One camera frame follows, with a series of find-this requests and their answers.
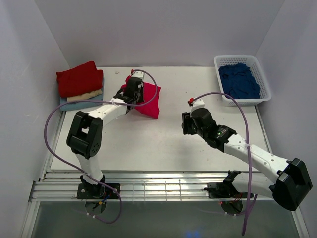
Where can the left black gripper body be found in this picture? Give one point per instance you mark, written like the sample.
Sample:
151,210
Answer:
136,94

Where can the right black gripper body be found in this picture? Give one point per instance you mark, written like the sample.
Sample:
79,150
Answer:
186,123

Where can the pink t shirt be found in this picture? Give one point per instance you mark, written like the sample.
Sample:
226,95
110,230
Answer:
150,106

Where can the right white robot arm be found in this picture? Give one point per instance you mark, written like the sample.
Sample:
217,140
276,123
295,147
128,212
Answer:
286,181

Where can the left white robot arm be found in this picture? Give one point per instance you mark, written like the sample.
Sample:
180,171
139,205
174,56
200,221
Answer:
85,135

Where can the folded beige shirt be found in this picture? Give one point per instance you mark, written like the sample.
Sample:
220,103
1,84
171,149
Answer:
85,96

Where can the folded dark red shirt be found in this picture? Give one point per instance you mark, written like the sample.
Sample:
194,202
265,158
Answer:
82,79

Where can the folded light blue shirt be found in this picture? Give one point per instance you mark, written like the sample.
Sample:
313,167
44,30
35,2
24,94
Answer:
82,105

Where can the dark blue t shirt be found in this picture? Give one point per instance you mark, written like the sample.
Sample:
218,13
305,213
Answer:
238,82

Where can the white plastic basket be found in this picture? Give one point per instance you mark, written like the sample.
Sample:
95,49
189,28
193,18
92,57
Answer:
256,70

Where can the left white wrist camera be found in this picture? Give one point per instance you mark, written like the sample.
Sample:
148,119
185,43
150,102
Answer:
137,74

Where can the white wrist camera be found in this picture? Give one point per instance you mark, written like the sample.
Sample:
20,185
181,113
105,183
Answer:
196,104
137,74

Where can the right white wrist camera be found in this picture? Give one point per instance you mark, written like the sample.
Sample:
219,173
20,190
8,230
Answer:
196,104

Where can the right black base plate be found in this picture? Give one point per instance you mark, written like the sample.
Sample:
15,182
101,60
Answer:
221,190

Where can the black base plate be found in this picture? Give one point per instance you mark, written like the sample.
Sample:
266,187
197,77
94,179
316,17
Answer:
111,191
221,190

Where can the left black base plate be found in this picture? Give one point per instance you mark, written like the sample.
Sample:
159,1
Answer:
111,191

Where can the aluminium rail frame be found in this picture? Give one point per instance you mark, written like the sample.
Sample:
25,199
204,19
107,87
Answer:
151,159

